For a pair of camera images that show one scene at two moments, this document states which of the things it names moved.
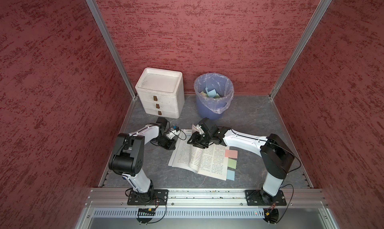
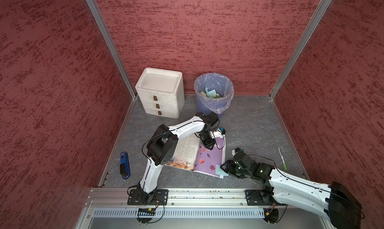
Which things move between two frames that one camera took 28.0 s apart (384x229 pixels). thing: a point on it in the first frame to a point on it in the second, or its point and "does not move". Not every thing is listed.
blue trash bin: (214, 93) does not move
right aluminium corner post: (318, 13) does not move
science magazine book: (211, 160) does not move
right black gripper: (195, 140) to (229, 169)
